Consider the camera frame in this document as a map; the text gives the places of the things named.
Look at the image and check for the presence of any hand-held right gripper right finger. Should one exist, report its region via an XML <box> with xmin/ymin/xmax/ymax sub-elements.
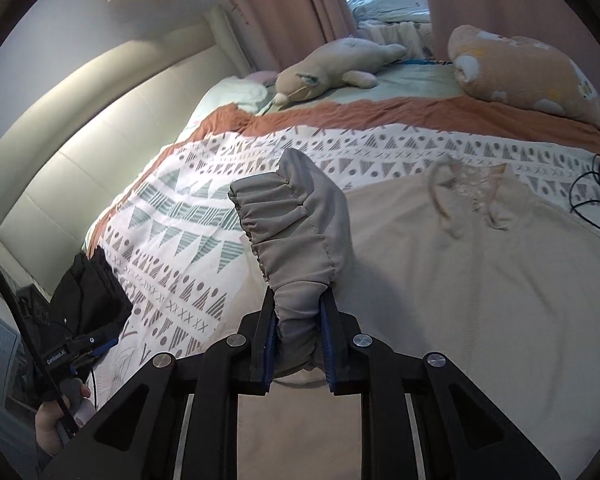
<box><xmin>320</xmin><ymin>294</ymin><xmax>563</xmax><ymax>480</ymax></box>

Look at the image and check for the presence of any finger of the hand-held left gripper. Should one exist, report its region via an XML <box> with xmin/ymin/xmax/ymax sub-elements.
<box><xmin>50</xmin><ymin>249</ymin><xmax>134</xmax><ymax>343</ymax></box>

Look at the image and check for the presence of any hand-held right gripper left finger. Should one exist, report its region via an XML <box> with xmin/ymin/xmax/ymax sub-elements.
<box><xmin>42</xmin><ymin>287</ymin><xmax>276</xmax><ymax>480</ymax></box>

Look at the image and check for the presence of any beige long-sleeved garment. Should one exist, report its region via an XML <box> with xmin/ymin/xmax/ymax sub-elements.
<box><xmin>228</xmin><ymin>147</ymin><xmax>600</xmax><ymax>480</ymax></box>

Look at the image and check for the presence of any person's left hand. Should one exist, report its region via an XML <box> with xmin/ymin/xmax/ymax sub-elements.
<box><xmin>35</xmin><ymin>384</ymin><xmax>94</xmax><ymax>457</ymax></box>

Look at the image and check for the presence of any patterned white and orange blanket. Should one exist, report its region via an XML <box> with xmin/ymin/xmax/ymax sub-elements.
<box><xmin>82</xmin><ymin>95</ymin><xmax>600</xmax><ymax>361</ymax></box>

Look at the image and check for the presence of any cream padded headboard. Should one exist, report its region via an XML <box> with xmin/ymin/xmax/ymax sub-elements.
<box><xmin>0</xmin><ymin>7</ymin><xmax>253</xmax><ymax>263</ymax></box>

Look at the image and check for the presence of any white pillow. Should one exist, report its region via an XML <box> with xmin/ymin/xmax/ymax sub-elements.
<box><xmin>215</xmin><ymin>79</ymin><xmax>270</xmax><ymax>111</ymax></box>

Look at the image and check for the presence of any light green bed sheet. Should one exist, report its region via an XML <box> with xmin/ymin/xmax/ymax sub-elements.
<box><xmin>190</xmin><ymin>57</ymin><xmax>486</xmax><ymax>128</ymax></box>

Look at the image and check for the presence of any beige plush animal toy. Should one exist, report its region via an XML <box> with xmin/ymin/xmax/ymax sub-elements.
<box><xmin>270</xmin><ymin>36</ymin><xmax>408</xmax><ymax>107</ymax></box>

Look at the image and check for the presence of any light blue quilt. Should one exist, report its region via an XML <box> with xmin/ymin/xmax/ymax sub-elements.
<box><xmin>347</xmin><ymin>0</ymin><xmax>433</xmax><ymax>58</ymax></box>

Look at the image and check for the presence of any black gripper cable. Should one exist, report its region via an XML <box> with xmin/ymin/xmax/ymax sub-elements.
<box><xmin>0</xmin><ymin>242</ymin><xmax>78</xmax><ymax>443</ymax></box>

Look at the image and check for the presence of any black cable bundle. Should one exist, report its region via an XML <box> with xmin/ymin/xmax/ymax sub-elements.
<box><xmin>569</xmin><ymin>152</ymin><xmax>600</xmax><ymax>247</ymax></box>

